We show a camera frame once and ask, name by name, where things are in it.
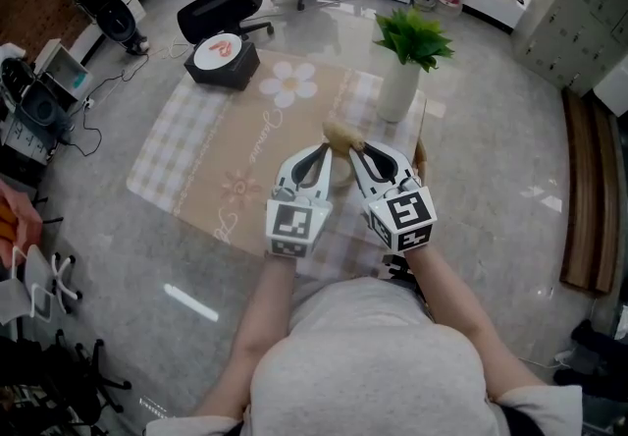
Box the person's left forearm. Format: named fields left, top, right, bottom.
left=192, top=253, right=299, bottom=421

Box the wooden chair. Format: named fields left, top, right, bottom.
left=412, top=137, right=433, bottom=186

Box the white plate with orange food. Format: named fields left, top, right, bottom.
left=192, top=32, right=243, bottom=73

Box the yellowish potato-like object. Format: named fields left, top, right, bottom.
left=321, top=119, right=367, bottom=153

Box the black box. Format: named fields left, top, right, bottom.
left=183, top=32, right=262, bottom=92

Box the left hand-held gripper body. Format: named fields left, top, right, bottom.
left=264, top=187, right=334, bottom=260

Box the green leafy plant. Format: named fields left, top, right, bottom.
left=373, top=6, right=456, bottom=74

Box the wooden bench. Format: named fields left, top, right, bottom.
left=558, top=86, right=621, bottom=297

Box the grey locker cabinet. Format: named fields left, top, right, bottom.
left=509, top=0, right=628, bottom=97

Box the plain white cabinet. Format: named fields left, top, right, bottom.
left=592, top=52, right=628, bottom=120

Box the black floor cable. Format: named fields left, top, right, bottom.
left=57, top=52, right=152, bottom=159

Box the table with checked flower tablecloth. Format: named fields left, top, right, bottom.
left=126, top=47, right=429, bottom=282

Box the black swivel chair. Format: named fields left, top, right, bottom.
left=52, top=329, right=133, bottom=426

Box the person's torso in pale shirt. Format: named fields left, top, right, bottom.
left=143, top=275, right=586, bottom=436

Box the brown bowl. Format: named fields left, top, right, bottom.
left=328, top=160, right=356, bottom=190

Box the white swivel chair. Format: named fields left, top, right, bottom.
left=0, top=244, right=84, bottom=328

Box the small open white cabinet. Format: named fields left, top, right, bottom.
left=33, top=37, right=95, bottom=105

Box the person's right forearm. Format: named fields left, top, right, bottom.
left=406, top=242, right=547, bottom=402

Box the white drawer unit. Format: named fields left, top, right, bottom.
left=0, top=115, right=56, bottom=166

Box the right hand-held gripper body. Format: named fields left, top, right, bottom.
left=366, top=175, right=439, bottom=254

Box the black metal stand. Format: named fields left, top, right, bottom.
left=382, top=253, right=419, bottom=292

